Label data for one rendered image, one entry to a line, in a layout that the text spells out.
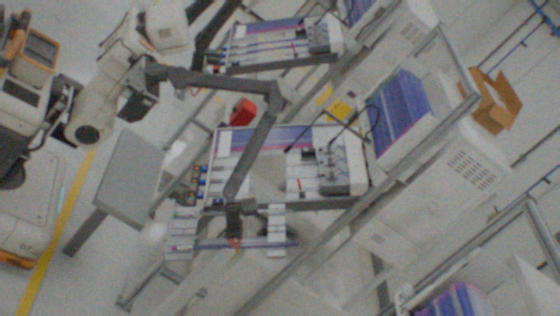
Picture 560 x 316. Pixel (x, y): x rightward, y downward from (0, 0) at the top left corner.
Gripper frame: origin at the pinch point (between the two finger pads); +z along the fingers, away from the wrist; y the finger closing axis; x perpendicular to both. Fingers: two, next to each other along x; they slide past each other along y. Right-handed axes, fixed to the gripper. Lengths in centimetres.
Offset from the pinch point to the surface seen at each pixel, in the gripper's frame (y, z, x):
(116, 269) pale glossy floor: 55, 60, 70
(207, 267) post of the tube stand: 7.8, 18.1, 14.0
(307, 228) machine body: 89, 65, -29
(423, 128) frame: 38, -28, -79
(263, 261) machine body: 41, 45, -7
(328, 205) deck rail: 39, 12, -39
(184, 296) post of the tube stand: 7.6, 34.2, 25.7
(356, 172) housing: 49, 1, -52
